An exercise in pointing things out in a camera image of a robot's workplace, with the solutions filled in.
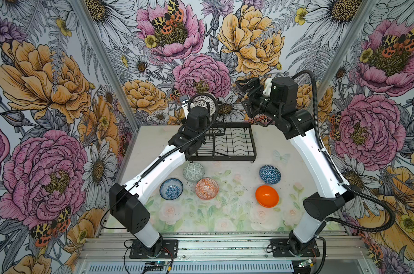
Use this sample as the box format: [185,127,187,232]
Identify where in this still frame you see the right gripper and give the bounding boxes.
[236,76,282,121]

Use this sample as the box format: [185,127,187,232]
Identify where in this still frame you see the maroon patterned white bowl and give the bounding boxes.
[189,94,217,116]

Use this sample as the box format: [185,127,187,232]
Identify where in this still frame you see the black wire dish rack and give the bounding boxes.
[189,123,257,163]

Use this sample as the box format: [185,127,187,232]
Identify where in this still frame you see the blue floral bowl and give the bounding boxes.
[160,178,184,200]

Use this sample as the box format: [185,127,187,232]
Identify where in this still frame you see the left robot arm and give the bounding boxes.
[109,106,214,256]

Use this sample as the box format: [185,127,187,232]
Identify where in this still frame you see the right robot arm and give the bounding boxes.
[236,77,354,256]

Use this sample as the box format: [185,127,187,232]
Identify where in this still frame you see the green patterned bowl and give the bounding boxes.
[182,162,205,182]

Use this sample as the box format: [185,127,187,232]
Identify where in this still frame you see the orange patterned bowl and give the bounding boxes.
[195,178,219,200]

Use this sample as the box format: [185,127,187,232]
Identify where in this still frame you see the dark blue patterned bowl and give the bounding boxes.
[259,165,282,185]

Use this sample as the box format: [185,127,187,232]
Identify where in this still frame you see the plain orange bowl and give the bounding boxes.
[255,185,280,208]

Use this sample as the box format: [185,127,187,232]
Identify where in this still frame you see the green circuit board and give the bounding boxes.
[145,261,171,271]

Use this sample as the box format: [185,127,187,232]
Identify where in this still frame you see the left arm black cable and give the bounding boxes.
[99,92,219,230]

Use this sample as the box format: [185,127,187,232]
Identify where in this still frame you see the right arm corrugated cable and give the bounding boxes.
[290,70,396,234]

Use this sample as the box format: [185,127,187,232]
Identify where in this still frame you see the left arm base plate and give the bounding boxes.
[129,239,179,259]

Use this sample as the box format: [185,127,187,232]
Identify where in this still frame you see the aluminium front rail frame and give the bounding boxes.
[74,230,379,274]

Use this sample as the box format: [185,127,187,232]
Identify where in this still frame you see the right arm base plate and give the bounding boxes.
[270,238,321,258]

